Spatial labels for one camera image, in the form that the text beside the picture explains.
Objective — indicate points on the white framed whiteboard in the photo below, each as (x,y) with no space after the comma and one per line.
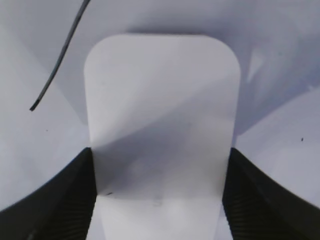
(43,110)

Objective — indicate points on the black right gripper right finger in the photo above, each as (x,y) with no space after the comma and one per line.
(258,208)

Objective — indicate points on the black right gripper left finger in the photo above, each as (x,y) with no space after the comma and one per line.
(61,209)

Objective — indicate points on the white whiteboard eraser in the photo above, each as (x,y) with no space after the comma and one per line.
(161,111)

